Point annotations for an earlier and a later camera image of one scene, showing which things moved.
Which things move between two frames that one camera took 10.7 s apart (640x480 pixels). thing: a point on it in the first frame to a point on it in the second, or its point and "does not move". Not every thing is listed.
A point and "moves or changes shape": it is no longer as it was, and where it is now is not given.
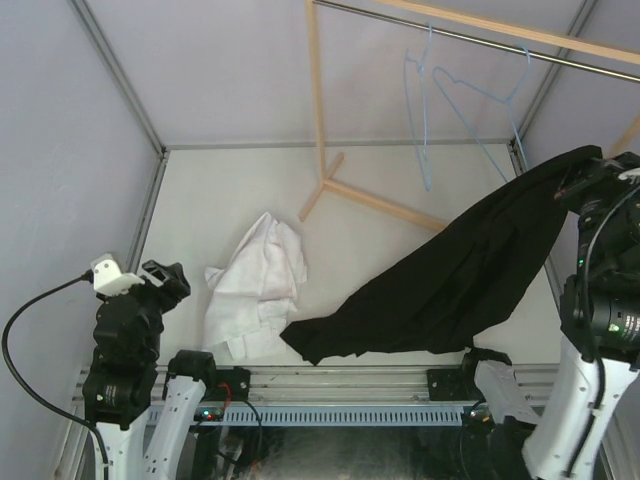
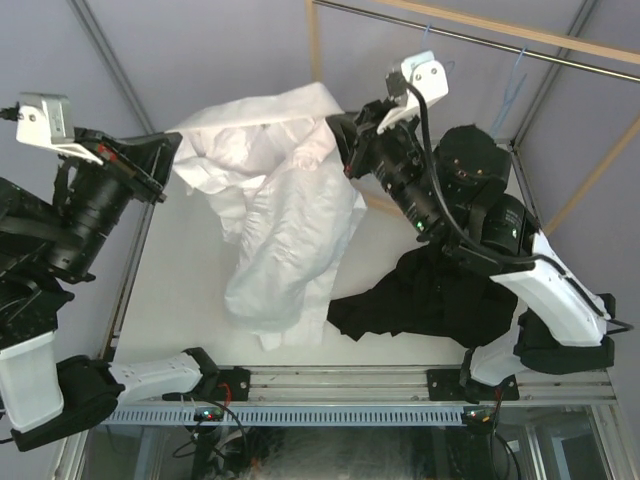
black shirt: [459, 278] moves or changes shape
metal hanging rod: [480, 40] does not move
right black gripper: [600, 172] to [365, 123]
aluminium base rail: [345, 385] does not move
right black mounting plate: [446, 384] does not move
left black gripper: [174, 285] to [143, 162]
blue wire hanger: [507, 102] to [510, 95]
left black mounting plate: [238, 380] does not move
